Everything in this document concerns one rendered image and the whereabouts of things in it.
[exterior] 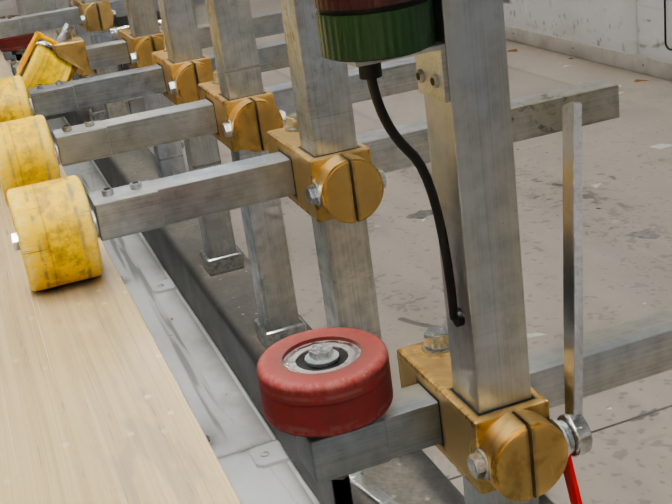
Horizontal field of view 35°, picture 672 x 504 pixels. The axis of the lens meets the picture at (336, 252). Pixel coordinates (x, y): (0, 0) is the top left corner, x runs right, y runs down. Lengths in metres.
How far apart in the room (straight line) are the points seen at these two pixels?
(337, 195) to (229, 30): 0.29
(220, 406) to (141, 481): 0.65
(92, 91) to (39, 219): 0.53
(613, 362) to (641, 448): 1.50
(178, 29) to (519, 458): 0.79
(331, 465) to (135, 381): 0.13
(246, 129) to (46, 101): 0.35
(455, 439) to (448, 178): 0.17
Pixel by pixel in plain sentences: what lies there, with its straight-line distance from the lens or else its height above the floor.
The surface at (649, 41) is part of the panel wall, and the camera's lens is 5.09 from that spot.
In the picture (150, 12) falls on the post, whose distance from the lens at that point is 1.54.
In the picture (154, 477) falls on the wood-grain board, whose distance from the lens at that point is 0.58.
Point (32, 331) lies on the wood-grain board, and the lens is 0.78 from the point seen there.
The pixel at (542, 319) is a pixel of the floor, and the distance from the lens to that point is 2.76.
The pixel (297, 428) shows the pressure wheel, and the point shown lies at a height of 0.88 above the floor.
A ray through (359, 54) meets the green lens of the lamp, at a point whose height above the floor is 1.09.
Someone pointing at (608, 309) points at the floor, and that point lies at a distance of 2.80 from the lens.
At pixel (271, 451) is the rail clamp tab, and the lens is 1.11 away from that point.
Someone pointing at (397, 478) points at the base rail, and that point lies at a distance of 0.90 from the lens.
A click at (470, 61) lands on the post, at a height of 1.08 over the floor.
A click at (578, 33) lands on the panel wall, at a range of 5.57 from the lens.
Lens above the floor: 1.20
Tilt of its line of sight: 21 degrees down
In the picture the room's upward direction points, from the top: 8 degrees counter-clockwise
